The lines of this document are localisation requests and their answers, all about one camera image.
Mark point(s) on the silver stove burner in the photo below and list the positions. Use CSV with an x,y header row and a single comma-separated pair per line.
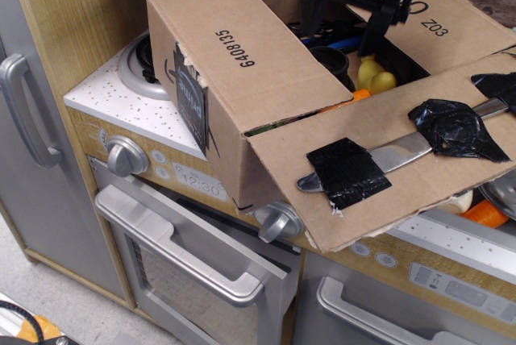
x,y
136,70

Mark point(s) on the black round device with silver base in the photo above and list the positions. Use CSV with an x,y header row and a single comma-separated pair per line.
x,y
336,63

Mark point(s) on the grey toy fridge door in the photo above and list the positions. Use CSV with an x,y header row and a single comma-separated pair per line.
x,y
44,199

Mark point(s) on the orange object bottom left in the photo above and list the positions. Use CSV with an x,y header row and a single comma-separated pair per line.
x,y
49,330

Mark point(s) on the toy dishwasher door with handle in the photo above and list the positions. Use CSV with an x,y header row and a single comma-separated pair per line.
x,y
339,305

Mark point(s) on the orange toy carrot in sink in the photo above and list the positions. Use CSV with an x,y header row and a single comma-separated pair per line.
x,y
486,214

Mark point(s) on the silver table knife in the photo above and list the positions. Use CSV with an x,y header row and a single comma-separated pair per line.
x,y
403,150

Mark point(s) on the left silver oven knob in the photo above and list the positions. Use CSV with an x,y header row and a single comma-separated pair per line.
x,y
125,157

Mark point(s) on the large brown cardboard box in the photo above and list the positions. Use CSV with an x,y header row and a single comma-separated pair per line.
x,y
259,73

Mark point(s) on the black prime tape label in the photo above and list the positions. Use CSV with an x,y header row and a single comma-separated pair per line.
x,y
192,100

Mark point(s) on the toy oven door with handle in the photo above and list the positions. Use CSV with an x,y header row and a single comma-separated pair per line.
x,y
200,274

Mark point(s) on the silver metal pan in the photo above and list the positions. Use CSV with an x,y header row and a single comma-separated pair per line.
x,y
501,193

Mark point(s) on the black tape patch on knife tip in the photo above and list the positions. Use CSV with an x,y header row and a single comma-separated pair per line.
x,y
347,173

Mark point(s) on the wooden toy kitchen unit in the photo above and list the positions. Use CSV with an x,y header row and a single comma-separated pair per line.
x,y
437,257

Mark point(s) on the right silver oven knob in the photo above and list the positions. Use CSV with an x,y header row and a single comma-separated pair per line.
x,y
278,220

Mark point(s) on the blue plastic handle tool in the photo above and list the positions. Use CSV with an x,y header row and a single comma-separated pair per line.
x,y
352,42

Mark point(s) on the cream toy food piece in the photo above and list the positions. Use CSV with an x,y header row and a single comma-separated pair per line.
x,y
459,205

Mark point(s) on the silver oven knob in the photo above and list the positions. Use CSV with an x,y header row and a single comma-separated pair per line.
x,y
278,220
125,157

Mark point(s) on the orange toy carrot in box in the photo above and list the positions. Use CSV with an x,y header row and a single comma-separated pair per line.
x,y
356,96

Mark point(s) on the yellow rubber duck toy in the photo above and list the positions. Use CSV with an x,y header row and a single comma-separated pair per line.
x,y
373,77

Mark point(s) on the crumpled black tape patch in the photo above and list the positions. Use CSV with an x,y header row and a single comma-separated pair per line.
x,y
454,129

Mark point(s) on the black tape patch right edge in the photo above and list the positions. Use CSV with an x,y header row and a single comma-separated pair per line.
x,y
499,88

